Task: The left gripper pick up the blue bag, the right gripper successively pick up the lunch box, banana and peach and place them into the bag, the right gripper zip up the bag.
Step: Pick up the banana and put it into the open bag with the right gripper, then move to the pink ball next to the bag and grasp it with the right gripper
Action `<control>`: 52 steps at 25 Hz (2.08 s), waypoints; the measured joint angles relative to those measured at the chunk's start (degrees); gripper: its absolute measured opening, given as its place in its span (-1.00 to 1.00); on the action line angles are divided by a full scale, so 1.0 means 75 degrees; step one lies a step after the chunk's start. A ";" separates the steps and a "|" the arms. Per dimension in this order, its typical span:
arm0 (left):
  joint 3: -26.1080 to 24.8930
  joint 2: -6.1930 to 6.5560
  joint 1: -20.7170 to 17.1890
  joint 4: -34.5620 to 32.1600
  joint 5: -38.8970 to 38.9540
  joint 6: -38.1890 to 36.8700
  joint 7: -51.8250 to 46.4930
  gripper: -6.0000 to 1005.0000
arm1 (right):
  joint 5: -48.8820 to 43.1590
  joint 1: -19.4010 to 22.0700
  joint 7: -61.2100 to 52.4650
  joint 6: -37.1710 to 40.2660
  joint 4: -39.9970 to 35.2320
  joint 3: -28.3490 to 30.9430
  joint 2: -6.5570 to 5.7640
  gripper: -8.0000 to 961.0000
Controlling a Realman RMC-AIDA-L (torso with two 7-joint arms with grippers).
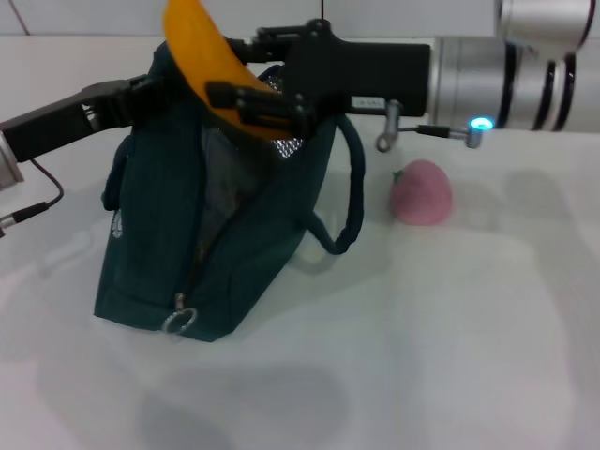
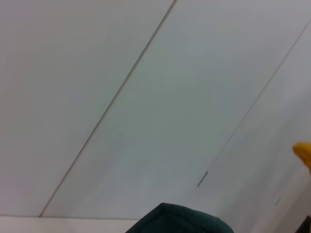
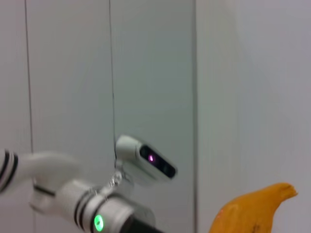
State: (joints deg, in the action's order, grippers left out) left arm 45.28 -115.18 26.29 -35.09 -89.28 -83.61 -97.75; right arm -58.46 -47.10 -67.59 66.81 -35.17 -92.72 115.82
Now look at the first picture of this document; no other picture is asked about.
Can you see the dark teal fabric bag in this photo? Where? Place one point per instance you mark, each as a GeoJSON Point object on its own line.
{"type": "Point", "coordinates": [164, 211]}

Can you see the pink toy peach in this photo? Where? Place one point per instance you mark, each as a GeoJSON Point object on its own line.
{"type": "Point", "coordinates": [422, 197]}

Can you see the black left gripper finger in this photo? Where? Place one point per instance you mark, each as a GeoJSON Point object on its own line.
{"type": "Point", "coordinates": [143, 100]}

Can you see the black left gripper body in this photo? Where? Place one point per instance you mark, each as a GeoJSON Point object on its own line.
{"type": "Point", "coordinates": [61, 117]}

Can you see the yellow banana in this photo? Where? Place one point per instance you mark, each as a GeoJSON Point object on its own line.
{"type": "Point", "coordinates": [206, 61]}

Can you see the small clear cylindrical plug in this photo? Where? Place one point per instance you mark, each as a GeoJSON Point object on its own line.
{"type": "Point", "coordinates": [388, 126]}

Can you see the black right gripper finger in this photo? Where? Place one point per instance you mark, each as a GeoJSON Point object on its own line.
{"type": "Point", "coordinates": [262, 105]}
{"type": "Point", "coordinates": [272, 44]}

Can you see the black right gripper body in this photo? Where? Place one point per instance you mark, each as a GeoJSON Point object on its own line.
{"type": "Point", "coordinates": [356, 75]}

